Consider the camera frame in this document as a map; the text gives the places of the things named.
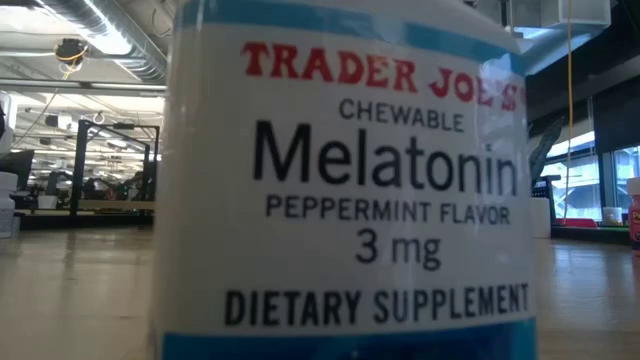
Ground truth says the white melatonin bottle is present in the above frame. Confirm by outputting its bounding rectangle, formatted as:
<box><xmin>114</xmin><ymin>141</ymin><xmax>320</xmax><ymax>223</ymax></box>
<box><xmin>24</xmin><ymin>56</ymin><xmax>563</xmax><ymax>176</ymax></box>
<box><xmin>0</xmin><ymin>171</ymin><xmax>19</xmax><ymax>240</ymax></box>
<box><xmin>151</xmin><ymin>0</ymin><xmax>539</xmax><ymax>360</ymax></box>

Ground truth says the pink medicine bottle white cap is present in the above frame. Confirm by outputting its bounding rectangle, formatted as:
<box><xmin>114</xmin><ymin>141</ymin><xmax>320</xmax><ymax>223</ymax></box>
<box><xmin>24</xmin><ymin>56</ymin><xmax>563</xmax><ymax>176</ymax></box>
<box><xmin>626</xmin><ymin>177</ymin><xmax>640</xmax><ymax>257</ymax></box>

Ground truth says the white planter pot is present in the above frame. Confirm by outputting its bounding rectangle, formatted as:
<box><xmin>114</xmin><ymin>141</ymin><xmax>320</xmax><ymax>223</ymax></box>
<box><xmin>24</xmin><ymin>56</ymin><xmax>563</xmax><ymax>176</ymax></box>
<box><xmin>529</xmin><ymin>197</ymin><xmax>552</xmax><ymax>240</ymax></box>

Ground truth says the green potted plant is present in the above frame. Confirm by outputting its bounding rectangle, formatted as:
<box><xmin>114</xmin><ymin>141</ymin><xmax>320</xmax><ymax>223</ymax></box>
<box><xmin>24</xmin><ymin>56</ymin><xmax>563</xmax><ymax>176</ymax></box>
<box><xmin>528</xmin><ymin>115</ymin><xmax>566</xmax><ymax>189</ymax></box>

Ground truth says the red tray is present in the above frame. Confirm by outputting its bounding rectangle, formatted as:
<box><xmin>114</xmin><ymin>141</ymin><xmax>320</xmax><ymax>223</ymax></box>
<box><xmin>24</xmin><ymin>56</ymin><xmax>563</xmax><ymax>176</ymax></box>
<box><xmin>555</xmin><ymin>217</ymin><xmax>599</xmax><ymax>230</ymax></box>

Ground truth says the black round ceiling fixture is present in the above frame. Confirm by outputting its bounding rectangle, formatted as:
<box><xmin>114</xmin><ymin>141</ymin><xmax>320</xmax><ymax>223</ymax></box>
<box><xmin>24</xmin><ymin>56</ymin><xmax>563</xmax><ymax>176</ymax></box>
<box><xmin>53</xmin><ymin>37</ymin><xmax>90</xmax><ymax>66</ymax></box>

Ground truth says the white hanging box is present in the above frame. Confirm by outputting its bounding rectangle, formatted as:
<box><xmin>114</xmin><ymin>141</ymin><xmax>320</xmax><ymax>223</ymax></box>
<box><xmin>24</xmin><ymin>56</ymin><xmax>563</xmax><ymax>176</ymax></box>
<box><xmin>539</xmin><ymin>0</ymin><xmax>612</xmax><ymax>29</ymax></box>

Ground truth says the black computer monitor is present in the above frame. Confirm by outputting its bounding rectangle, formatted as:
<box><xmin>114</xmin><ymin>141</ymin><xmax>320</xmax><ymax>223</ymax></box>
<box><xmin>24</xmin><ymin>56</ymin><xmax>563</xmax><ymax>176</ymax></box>
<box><xmin>0</xmin><ymin>148</ymin><xmax>35</xmax><ymax>191</ymax></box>

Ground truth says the silver ventilation duct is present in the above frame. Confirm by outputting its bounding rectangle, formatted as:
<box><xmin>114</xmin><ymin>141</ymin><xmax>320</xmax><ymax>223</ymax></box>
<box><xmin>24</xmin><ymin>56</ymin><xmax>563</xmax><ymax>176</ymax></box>
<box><xmin>37</xmin><ymin>0</ymin><xmax>171</xmax><ymax>85</ymax></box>

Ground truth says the yellow cable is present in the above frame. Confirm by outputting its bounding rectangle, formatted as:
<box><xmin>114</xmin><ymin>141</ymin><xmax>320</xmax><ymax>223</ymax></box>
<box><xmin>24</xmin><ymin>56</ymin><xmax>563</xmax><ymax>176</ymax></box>
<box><xmin>562</xmin><ymin>0</ymin><xmax>575</xmax><ymax>224</ymax></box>

